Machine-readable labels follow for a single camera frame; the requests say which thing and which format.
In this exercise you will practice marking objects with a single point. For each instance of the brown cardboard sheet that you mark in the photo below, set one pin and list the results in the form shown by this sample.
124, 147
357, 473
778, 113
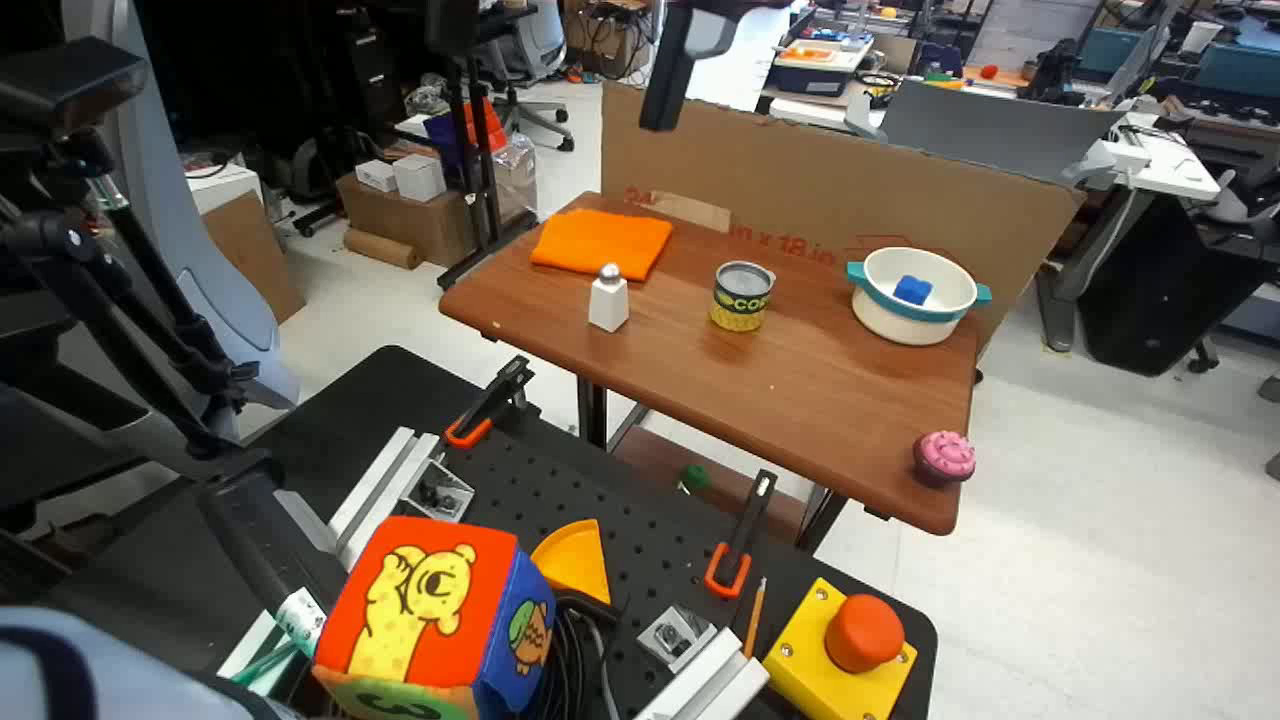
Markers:
801, 175

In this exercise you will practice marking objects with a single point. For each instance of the plush cube with bear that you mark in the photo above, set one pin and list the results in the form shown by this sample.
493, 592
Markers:
414, 607

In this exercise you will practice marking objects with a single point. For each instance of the black white marker card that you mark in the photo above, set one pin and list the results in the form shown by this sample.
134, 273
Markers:
438, 493
675, 639

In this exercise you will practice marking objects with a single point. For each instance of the yellow box red button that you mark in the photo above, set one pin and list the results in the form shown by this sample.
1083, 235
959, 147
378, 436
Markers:
812, 667

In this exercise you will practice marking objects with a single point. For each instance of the orange pencil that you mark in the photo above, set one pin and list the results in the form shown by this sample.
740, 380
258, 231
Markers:
758, 618

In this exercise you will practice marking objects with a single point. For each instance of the black orange spring clamp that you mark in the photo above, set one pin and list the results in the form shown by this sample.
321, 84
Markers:
503, 392
747, 523

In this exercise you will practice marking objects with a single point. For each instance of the aluminium profile rail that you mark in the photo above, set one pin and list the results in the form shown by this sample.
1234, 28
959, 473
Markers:
383, 493
701, 681

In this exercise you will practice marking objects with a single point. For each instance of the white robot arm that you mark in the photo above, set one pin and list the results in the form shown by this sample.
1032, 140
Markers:
82, 667

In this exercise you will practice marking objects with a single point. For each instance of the black table leg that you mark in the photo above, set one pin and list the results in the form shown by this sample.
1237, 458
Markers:
817, 523
593, 414

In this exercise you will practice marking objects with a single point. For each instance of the black stand post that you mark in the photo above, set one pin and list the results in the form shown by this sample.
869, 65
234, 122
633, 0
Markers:
476, 147

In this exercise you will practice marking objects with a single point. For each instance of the yellow wedge block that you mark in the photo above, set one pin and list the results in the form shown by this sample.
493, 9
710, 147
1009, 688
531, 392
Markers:
577, 560

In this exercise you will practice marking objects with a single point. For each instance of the white green packet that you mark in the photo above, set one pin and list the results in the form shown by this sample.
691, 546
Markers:
279, 640

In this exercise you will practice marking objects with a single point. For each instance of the open cardboard box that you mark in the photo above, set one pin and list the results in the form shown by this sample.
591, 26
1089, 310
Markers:
405, 214

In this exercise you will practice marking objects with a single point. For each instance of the white salt shaker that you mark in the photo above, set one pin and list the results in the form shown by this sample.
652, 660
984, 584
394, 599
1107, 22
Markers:
608, 305

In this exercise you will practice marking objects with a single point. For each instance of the pink toy donut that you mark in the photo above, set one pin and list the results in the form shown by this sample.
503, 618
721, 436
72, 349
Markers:
947, 458

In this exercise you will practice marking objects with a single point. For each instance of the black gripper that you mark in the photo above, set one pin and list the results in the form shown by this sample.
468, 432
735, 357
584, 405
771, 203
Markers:
692, 26

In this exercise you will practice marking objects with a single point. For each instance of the small blue block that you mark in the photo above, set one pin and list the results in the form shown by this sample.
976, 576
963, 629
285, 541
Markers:
915, 289

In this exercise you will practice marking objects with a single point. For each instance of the small green ball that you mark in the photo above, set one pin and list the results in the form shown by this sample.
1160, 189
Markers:
692, 483

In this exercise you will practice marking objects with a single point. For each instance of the black bin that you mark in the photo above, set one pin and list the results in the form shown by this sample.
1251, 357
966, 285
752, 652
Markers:
1160, 285

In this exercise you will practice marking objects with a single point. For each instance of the grey office chair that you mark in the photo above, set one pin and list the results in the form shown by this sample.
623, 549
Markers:
535, 65

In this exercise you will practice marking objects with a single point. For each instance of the black camera tripod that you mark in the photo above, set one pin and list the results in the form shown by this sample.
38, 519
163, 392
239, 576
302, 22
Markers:
82, 293

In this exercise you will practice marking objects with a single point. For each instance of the orange folded cloth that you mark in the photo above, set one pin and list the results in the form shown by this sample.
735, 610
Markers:
603, 241

